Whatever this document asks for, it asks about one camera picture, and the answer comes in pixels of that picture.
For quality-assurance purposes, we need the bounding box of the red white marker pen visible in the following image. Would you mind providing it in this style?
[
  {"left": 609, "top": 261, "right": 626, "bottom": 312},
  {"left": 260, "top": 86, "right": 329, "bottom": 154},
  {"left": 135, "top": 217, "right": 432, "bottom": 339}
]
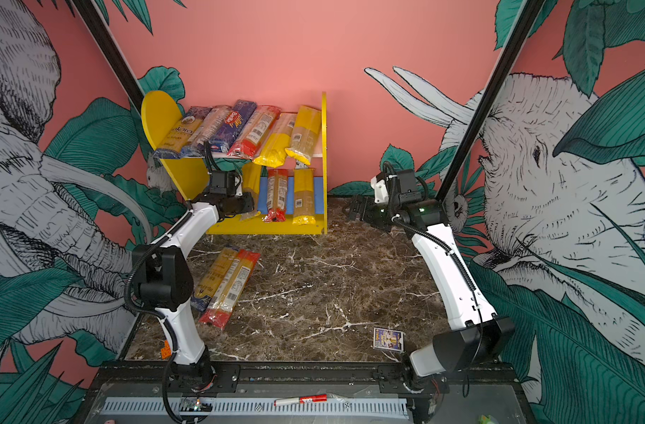
[{"left": 274, "top": 394, "right": 329, "bottom": 407}]

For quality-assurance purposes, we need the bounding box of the blue Barilla spaghetti box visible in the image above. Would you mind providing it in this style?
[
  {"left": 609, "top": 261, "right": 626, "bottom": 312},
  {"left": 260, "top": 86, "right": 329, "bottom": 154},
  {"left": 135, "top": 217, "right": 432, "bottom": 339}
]
[{"left": 209, "top": 100, "right": 257, "bottom": 154}]

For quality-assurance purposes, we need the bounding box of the small playing card box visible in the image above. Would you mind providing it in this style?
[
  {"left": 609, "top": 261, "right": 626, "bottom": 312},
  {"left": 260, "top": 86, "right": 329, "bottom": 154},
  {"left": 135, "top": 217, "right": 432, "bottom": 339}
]
[{"left": 373, "top": 327, "right": 405, "bottom": 353}]

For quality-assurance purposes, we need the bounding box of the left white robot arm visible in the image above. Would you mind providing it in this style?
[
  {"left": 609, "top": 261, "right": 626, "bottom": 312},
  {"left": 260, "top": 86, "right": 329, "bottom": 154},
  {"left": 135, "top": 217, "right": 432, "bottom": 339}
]
[{"left": 124, "top": 171, "right": 254, "bottom": 381}]

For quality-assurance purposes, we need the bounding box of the orange toy block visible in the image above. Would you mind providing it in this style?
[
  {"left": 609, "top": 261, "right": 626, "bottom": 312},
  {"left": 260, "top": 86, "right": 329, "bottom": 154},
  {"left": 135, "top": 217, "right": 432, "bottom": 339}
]
[{"left": 161, "top": 340, "right": 172, "bottom": 360}]

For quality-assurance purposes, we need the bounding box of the yellow-band spaghetti pack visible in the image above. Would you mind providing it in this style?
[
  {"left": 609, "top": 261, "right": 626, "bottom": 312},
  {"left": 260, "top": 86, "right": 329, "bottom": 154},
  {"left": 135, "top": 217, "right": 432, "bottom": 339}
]
[{"left": 240, "top": 162, "right": 262, "bottom": 221}]

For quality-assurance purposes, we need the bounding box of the narrow yellow spaghetti pack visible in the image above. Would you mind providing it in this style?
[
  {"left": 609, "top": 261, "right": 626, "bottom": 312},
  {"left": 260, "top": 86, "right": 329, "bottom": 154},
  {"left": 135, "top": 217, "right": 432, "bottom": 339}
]
[{"left": 253, "top": 112, "right": 297, "bottom": 168}]

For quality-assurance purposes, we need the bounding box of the clear white-label spaghetti pack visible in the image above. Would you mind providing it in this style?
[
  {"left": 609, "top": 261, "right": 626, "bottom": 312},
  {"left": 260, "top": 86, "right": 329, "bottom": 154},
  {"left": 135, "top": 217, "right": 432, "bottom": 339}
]
[{"left": 181, "top": 105, "right": 231, "bottom": 158}]

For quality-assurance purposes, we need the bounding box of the gold blue Molisana spaghetti pack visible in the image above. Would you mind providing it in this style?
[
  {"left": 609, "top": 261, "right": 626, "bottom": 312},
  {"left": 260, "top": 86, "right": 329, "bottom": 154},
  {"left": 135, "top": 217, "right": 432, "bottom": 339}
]
[{"left": 191, "top": 247, "right": 239, "bottom": 313}]

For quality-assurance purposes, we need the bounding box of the white perforated rail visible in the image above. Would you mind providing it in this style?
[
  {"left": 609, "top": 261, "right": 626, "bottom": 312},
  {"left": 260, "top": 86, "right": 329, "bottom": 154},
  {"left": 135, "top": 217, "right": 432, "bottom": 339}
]
[{"left": 97, "top": 397, "right": 411, "bottom": 420}]

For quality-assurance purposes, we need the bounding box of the yellow shelf unit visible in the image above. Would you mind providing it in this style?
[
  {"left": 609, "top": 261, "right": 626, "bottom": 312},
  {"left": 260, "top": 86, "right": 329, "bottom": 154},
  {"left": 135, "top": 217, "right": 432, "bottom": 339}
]
[{"left": 140, "top": 90, "right": 329, "bottom": 235}]

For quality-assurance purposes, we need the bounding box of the red-end spaghetti pack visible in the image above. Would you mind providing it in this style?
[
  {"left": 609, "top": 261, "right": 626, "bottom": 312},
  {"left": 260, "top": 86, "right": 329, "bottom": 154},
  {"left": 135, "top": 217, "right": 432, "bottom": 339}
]
[
  {"left": 263, "top": 169, "right": 289, "bottom": 223},
  {"left": 227, "top": 105, "right": 282, "bottom": 160},
  {"left": 199, "top": 249, "right": 260, "bottom": 330}
]

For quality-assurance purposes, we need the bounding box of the small green circuit board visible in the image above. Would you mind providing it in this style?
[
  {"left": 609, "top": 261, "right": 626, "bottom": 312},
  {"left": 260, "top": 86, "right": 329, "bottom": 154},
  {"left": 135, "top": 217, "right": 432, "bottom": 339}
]
[{"left": 179, "top": 397, "right": 214, "bottom": 414}]

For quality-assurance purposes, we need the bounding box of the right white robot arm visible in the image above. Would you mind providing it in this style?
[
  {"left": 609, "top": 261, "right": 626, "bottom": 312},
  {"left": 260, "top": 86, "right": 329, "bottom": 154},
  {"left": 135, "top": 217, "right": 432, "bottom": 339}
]
[{"left": 348, "top": 162, "right": 515, "bottom": 381}]

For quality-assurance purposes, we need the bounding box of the wide yellow spaghetti pack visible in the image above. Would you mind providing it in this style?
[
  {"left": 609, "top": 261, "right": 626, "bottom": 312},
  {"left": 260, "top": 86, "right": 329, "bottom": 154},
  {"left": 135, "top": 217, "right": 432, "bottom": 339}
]
[{"left": 285, "top": 105, "right": 322, "bottom": 166}]

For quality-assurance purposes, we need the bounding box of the black base frame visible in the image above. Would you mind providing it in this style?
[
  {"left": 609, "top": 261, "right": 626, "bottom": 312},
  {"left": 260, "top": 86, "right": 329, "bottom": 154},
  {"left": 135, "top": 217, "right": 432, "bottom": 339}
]
[{"left": 89, "top": 360, "right": 520, "bottom": 396}]

